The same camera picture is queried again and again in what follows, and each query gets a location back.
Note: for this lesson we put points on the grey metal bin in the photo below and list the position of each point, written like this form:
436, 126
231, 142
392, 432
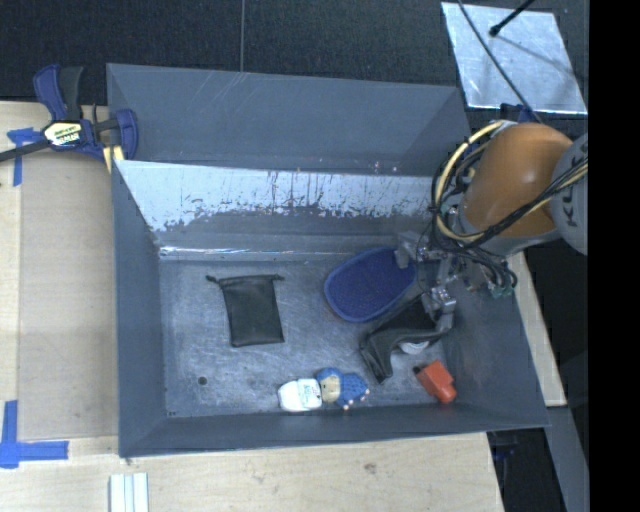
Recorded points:
300, 125

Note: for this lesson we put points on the white round object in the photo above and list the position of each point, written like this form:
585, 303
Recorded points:
415, 347

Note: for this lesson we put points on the small white bottle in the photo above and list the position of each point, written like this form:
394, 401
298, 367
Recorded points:
299, 396

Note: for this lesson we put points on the blue toy doll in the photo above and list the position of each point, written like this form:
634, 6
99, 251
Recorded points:
345, 387

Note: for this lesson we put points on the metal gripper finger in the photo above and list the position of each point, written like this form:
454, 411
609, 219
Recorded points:
444, 305
406, 256

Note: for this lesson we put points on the dark grey folded cloth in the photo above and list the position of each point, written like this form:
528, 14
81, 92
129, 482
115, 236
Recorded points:
385, 345

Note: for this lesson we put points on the blue oval mesh pad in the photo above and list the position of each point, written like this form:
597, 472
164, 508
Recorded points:
367, 285

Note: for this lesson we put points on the red-orange plastic block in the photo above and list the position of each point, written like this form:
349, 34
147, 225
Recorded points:
436, 380

